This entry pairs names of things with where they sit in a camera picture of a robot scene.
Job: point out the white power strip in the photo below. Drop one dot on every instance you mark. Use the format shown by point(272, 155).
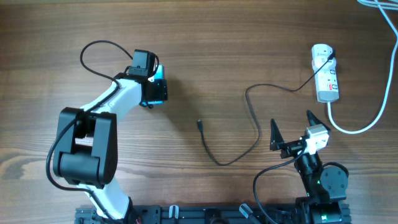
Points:
point(326, 81)

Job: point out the blue screen Galaxy smartphone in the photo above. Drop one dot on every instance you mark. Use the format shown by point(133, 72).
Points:
point(159, 74)

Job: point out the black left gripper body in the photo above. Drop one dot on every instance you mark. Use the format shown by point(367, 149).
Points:
point(158, 91)

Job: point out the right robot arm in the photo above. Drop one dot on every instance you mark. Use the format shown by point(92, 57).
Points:
point(324, 183)

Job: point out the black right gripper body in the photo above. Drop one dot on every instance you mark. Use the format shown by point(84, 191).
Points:
point(291, 149)

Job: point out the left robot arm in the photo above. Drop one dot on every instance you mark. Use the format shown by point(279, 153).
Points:
point(84, 155)

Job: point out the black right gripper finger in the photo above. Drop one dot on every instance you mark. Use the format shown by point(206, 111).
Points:
point(276, 141)
point(313, 120)

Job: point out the white USB charger plug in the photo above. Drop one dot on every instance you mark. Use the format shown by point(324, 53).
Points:
point(323, 62)

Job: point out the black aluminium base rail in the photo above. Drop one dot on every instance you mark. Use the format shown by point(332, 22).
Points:
point(276, 213)

